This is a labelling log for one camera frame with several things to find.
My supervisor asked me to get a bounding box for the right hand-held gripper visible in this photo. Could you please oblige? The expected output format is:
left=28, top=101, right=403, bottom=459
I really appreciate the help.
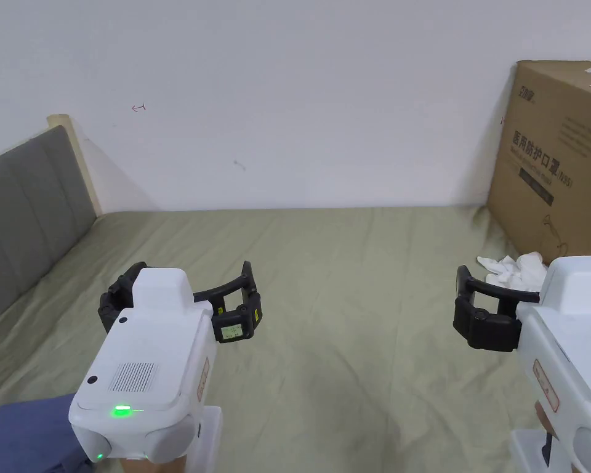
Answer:
left=452, top=254, right=591, bottom=473

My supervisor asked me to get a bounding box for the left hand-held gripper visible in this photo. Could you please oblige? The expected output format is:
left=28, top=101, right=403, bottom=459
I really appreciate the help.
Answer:
left=68, top=261, right=262, bottom=473

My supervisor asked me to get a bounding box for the person's right hand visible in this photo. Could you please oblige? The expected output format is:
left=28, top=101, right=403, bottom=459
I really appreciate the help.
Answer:
left=534, top=399, right=561, bottom=447

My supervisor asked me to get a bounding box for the person's left hand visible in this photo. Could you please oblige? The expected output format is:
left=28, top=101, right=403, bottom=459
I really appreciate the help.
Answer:
left=120, top=457, right=188, bottom=473

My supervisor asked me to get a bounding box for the white crumpled cloth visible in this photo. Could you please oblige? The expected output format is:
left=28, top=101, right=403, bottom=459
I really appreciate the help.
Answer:
left=475, top=251, right=549, bottom=293

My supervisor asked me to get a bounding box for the bed with pale green sheet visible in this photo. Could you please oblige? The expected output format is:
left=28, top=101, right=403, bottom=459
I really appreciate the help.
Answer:
left=0, top=206, right=591, bottom=473

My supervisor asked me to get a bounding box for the brown cardboard carton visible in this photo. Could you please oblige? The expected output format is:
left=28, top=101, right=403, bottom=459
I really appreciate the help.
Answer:
left=487, top=59, right=591, bottom=267

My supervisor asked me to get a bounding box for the grey padded headboard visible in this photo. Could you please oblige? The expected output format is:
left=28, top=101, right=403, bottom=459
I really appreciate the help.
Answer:
left=0, top=113, right=103, bottom=335

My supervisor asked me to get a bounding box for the blue garment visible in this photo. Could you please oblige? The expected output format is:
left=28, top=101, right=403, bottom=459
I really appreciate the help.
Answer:
left=0, top=394, right=95, bottom=473

